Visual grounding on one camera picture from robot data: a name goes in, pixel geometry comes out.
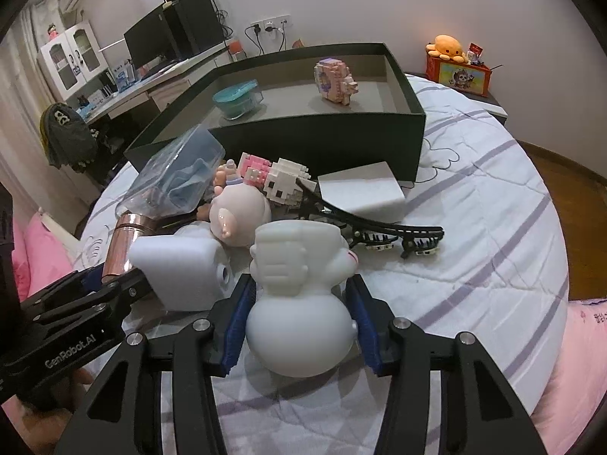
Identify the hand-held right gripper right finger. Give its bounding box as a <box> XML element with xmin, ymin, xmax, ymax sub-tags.
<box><xmin>345</xmin><ymin>274</ymin><xmax>542</xmax><ymax>455</ymax></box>

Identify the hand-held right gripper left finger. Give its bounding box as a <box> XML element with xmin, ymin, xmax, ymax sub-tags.
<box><xmin>54</xmin><ymin>272</ymin><xmax>259</xmax><ymax>455</ymax></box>

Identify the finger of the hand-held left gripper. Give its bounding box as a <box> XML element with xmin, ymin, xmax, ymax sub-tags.
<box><xmin>19</xmin><ymin>268</ymin><xmax>111</xmax><ymax>314</ymax></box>
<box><xmin>32</xmin><ymin>269</ymin><xmax>153</xmax><ymax>338</ymax></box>

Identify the copper metal cylinder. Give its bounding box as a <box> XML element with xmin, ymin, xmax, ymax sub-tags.
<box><xmin>102</xmin><ymin>212</ymin><xmax>158</xmax><ymax>279</ymax></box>

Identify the white plastic snowman figure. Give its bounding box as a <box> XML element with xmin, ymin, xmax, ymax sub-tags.
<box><xmin>245</xmin><ymin>220</ymin><xmax>360</xmax><ymax>378</ymax></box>

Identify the large black box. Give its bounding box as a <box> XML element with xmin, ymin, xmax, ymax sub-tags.
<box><xmin>123</xmin><ymin>42</ymin><xmax>426</xmax><ymax>184</ymax></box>

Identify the person's left hand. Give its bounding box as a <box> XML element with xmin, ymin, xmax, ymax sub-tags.
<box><xmin>0</xmin><ymin>367</ymin><xmax>96</xmax><ymax>455</ymax></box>

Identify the pink bed blanket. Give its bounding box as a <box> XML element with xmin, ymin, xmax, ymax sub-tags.
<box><xmin>0</xmin><ymin>209</ymin><xmax>82</xmax><ymax>305</ymax></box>

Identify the white handheld device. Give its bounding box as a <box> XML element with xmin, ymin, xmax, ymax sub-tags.
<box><xmin>129</xmin><ymin>226</ymin><xmax>234</xmax><ymax>312</ymax></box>

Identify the black hair clip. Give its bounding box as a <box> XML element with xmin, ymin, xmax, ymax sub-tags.
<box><xmin>298</xmin><ymin>184</ymin><xmax>447</xmax><ymax>260</ymax></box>

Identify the clear plastic storage box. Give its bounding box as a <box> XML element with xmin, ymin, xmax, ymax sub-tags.
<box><xmin>116</xmin><ymin>124</ymin><xmax>226</xmax><ymax>222</ymax></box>

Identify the white rectangular box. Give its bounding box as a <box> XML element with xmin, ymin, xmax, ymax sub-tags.
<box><xmin>317</xmin><ymin>161</ymin><xmax>407</xmax><ymax>224</ymax></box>

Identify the pink white block figure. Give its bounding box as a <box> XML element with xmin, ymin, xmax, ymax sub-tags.
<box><xmin>236</xmin><ymin>152</ymin><xmax>315</xmax><ymax>208</ymax></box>

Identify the dark jacket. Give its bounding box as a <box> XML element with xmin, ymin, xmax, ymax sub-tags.
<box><xmin>40</xmin><ymin>103</ymin><xmax>96</xmax><ymax>168</ymax></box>

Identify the white striped quilt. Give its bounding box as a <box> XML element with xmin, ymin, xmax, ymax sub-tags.
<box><xmin>76</xmin><ymin>73</ymin><xmax>571</xmax><ymax>455</ymax></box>

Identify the white desk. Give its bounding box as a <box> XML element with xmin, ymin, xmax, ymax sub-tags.
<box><xmin>75</xmin><ymin>39</ymin><xmax>238</xmax><ymax>126</ymax></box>

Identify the pink printed cloth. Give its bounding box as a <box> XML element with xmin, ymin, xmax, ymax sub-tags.
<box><xmin>530</xmin><ymin>296</ymin><xmax>607</xmax><ymax>455</ymax></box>

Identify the teal lidded container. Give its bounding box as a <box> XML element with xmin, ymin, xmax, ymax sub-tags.
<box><xmin>212</xmin><ymin>80</ymin><xmax>264</xmax><ymax>120</ymax></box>

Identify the white glass-door cabinet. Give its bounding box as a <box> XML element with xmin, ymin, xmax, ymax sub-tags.
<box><xmin>38</xmin><ymin>19</ymin><xmax>111</xmax><ymax>101</ymax></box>

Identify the pink beige block figure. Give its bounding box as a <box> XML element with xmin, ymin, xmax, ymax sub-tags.
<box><xmin>313</xmin><ymin>58</ymin><xmax>360</xmax><ymax>105</ymax></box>

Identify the black computer monitor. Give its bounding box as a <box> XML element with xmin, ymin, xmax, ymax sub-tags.
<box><xmin>123</xmin><ymin>8</ymin><xmax>185</xmax><ymax>71</ymax></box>

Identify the red printed crate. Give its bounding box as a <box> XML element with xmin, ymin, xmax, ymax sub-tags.
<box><xmin>425</xmin><ymin>51</ymin><xmax>494</xmax><ymax>99</ymax></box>

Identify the black computer tower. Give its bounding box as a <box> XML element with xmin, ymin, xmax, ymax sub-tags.
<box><xmin>162</xmin><ymin>0</ymin><xmax>225</xmax><ymax>59</ymax></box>

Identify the orange octopus plush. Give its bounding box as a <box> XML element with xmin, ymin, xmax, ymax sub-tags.
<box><xmin>425</xmin><ymin>35</ymin><xmax>469</xmax><ymax>63</ymax></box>

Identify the black power cable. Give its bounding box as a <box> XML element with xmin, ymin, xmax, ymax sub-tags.
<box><xmin>244</xmin><ymin>25</ymin><xmax>267</xmax><ymax>58</ymax></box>

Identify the white wall outlet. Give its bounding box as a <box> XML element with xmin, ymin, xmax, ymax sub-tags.
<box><xmin>249</xmin><ymin>14</ymin><xmax>291</xmax><ymax>35</ymax></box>

